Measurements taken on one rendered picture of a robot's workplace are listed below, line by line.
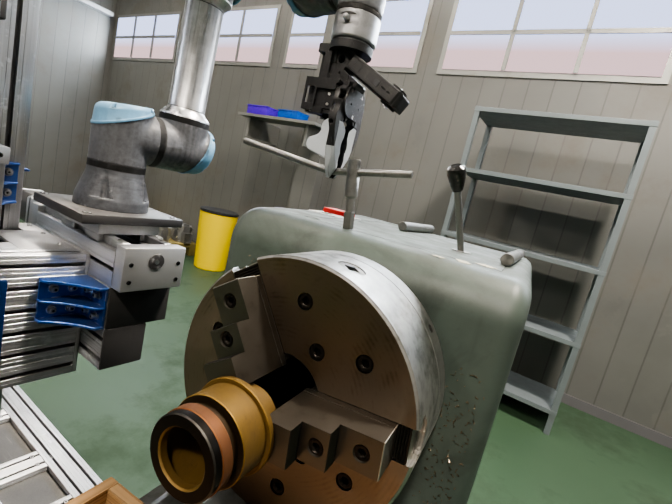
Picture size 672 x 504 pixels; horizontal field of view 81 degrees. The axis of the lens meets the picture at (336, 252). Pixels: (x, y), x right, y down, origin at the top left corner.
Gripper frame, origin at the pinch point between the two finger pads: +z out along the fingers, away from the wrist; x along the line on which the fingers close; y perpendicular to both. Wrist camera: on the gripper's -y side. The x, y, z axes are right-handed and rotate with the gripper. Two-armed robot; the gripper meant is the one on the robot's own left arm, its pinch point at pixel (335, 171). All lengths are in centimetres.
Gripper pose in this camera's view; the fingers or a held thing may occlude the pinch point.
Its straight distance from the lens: 67.6
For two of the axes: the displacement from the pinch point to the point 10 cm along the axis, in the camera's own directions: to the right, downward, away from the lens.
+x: -4.5, 0.4, -8.9
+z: -2.3, 9.6, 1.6
